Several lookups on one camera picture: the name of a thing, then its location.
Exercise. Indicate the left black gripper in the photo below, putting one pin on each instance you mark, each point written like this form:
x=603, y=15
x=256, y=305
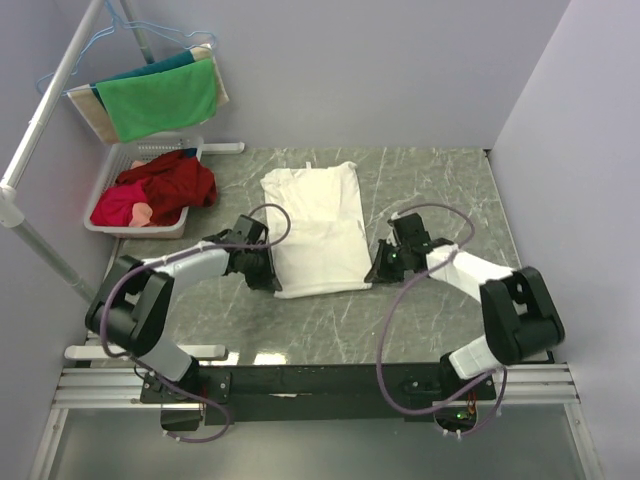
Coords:
x=267, y=281

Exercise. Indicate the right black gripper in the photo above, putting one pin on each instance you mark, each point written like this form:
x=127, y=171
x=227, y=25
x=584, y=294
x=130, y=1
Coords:
x=380, y=273

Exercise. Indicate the white floral t shirt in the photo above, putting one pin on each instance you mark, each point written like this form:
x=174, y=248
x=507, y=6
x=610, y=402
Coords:
x=326, y=249

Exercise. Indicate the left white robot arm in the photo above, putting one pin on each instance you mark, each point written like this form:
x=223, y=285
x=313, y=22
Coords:
x=129, y=311

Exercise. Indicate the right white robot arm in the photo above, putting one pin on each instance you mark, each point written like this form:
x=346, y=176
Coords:
x=518, y=313

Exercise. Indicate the dark red t shirt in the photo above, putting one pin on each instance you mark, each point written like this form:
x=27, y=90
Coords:
x=173, y=181

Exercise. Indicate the black base beam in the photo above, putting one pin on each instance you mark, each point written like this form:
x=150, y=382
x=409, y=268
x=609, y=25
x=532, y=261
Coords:
x=323, y=392

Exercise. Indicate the pink t shirt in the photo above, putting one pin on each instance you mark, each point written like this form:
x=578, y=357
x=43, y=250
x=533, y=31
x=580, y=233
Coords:
x=122, y=206

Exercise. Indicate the white plastic laundry basket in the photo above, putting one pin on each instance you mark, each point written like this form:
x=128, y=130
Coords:
x=122, y=157

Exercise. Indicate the green towel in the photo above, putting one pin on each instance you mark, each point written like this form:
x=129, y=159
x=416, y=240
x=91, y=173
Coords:
x=173, y=99

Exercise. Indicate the teal towel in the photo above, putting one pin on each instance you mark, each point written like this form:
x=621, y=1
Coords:
x=150, y=67

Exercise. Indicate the beige towel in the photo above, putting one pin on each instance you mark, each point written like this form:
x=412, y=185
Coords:
x=96, y=115

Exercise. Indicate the aluminium rail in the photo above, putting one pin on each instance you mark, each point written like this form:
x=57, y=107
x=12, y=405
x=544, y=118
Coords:
x=120, y=388

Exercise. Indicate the white clothes rack frame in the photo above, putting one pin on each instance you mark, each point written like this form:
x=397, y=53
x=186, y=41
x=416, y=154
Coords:
x=40, y=314

